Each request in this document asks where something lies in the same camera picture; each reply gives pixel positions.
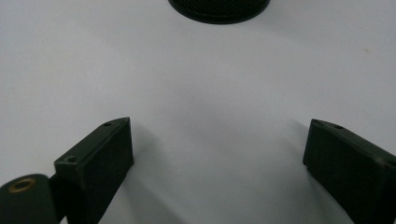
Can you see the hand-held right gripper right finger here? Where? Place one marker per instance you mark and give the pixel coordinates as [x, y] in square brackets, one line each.
[351, 168]

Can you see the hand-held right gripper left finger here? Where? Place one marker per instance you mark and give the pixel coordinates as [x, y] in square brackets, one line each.
[96, 169]

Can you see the black mesh round container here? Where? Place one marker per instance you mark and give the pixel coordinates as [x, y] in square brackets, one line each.
[219, 10]

